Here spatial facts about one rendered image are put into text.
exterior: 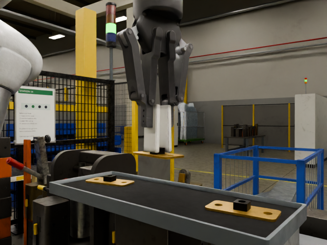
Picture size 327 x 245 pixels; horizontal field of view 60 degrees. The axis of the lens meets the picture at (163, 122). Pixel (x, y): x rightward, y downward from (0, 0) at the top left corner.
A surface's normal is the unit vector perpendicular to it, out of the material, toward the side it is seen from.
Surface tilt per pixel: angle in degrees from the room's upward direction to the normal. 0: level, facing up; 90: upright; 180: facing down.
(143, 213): 90
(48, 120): 90
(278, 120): 90
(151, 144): 89
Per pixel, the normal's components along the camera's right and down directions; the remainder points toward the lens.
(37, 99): 0.77, 0.00
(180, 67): -0.76, -0.17
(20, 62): 0.90, 0.12
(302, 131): -0.62, 0.00
